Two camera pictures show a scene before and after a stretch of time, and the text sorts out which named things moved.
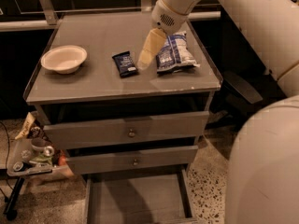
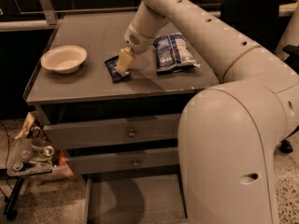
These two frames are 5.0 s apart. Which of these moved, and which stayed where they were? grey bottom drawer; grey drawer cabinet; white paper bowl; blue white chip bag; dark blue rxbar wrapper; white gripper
Moved: dark blue rxbar wrapper; white gripper
Stayed: grey bottom drawer; grey drawer cabinet; white paper bowl; blue white chip bag
